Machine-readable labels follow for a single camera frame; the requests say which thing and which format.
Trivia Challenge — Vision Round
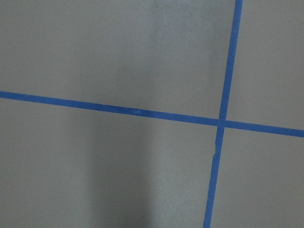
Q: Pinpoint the crossing blue tape strip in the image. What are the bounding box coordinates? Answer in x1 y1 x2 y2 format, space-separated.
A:
202 0 243 228

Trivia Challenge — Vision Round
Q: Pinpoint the long blue tape strip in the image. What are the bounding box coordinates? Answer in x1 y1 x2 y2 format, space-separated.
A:
0 91 304 138

